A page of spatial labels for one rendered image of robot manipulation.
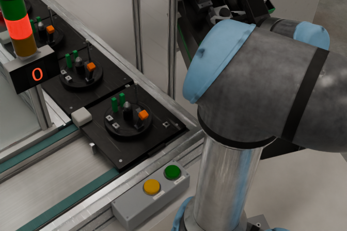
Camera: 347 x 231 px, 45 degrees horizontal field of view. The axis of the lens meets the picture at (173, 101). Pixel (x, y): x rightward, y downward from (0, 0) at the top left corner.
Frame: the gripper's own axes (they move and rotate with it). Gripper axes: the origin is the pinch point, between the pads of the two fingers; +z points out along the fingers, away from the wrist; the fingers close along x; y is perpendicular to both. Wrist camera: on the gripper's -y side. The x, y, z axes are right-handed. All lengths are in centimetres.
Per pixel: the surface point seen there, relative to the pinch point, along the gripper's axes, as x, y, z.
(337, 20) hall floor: 191, 63, 147
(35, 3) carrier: -37, -5, 79
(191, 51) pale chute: -4.4, 11.4, 12.6
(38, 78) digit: -49, 5, 7
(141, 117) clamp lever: -27.6, 21.3, 0.7
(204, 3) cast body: -2.2, -3.2, 5.1
